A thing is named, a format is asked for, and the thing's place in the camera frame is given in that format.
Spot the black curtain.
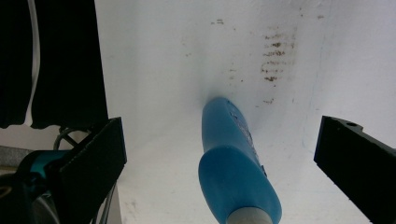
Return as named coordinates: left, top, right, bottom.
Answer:
left=0, top=0, right=109, bottom=131

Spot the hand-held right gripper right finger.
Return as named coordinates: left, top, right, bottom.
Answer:
left=313, top=115, right=396, bottom=224

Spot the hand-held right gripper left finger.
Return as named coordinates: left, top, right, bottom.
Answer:
left=58, top=117, right=128, bottom=224

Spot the grey cable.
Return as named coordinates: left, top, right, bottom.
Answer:
left=52, top=126, right=92, bottom=151

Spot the blue bottle with white cap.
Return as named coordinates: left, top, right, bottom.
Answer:
left=197, top=96, right=283, bottom=224

